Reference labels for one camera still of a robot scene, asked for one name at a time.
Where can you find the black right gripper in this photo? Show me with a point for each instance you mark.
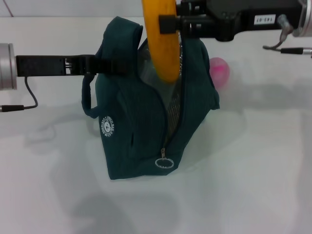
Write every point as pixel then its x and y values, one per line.
pixel 243 17

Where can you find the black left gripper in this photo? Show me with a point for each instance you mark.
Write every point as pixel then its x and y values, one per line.
pixel 44 65

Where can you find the yellow banana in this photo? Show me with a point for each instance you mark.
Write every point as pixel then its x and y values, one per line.
pixel 163 48

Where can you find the dark teal insulated lunch bag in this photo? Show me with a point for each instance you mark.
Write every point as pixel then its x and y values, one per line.
pixel 126 117

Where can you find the pink peach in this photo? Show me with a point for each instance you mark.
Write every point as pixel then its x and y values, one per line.
pixel 220 72

